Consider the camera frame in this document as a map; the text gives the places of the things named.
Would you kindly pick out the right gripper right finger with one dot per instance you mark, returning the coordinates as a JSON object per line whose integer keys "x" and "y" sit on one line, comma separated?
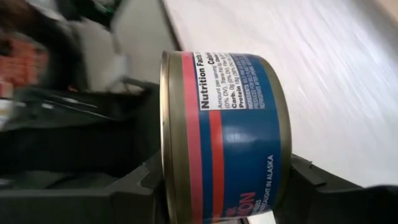
{"x": 326, "y": 205}

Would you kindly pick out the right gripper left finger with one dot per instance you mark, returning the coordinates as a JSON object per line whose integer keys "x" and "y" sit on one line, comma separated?
{"x": 124, "y": 205}

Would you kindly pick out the blue salmon can gold lid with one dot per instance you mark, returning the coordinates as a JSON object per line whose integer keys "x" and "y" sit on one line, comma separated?
{"x": 236, "y": 140}

